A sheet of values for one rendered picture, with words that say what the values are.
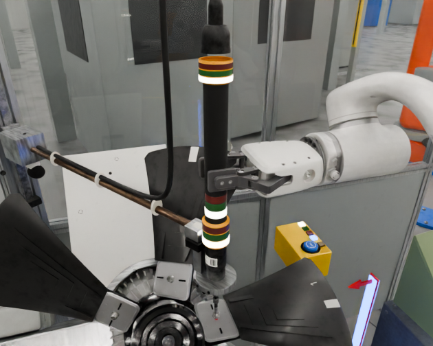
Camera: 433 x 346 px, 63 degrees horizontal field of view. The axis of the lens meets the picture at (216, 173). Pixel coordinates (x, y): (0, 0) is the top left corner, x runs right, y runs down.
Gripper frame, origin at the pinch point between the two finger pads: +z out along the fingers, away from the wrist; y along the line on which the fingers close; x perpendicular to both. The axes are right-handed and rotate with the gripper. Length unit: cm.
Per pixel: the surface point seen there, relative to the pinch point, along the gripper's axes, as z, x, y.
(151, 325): 11.7, -24.7, -2.7
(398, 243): -124, -94, 70
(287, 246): -31, -43, 29
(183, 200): 2.3, -12.2, 13.7
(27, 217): 28.5, -9.0, 10.5
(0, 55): 37, 9, 58
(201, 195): -0.8, -10.7, 12.0
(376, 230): -107, -82, 70
